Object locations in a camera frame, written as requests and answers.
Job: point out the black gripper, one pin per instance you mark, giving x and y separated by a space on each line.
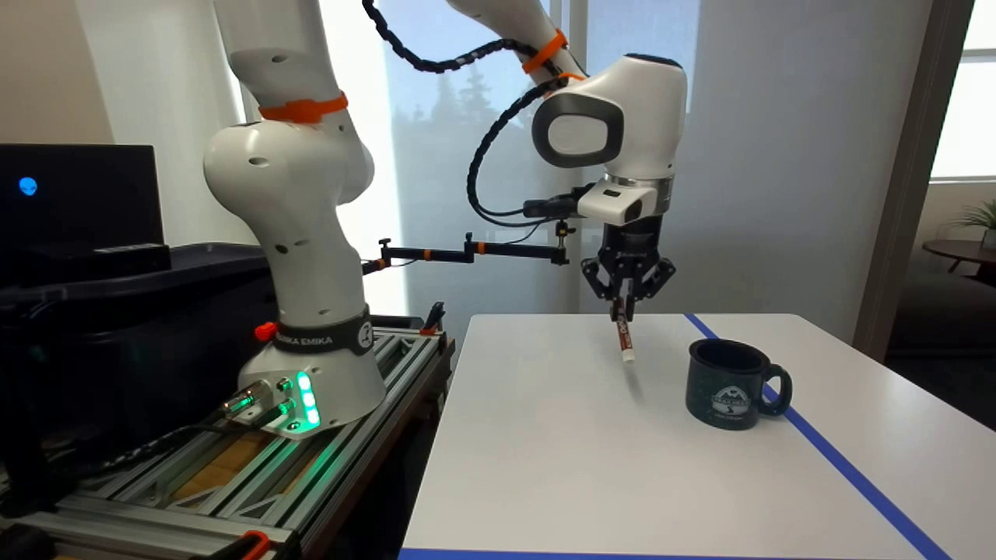
629 241

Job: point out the red and white marker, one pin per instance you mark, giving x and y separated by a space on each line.
628 340

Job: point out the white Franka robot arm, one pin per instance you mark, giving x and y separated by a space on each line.
300 259

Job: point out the grey wrist mounting plate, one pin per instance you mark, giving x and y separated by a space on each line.
617 205

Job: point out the dark blue enamel mug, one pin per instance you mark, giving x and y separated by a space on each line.
719 395

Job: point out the blue tape along table edge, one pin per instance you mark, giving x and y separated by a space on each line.
625 554

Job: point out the long blue tape line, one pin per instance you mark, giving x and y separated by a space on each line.
850 471

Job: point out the round dark side table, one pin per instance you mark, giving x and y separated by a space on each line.
961 254

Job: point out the green potted plant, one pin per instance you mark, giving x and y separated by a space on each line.
984 218

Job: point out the aluminium extrusion robot stand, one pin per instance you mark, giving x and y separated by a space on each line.
228 488

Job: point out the black storage bin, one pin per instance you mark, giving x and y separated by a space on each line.
127 345

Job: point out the black computer monitor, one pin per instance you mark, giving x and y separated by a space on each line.
82 198

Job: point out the black exterior camera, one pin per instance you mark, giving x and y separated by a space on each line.
550 211

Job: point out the black articulated camera mount arm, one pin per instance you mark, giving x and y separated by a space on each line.
487 251

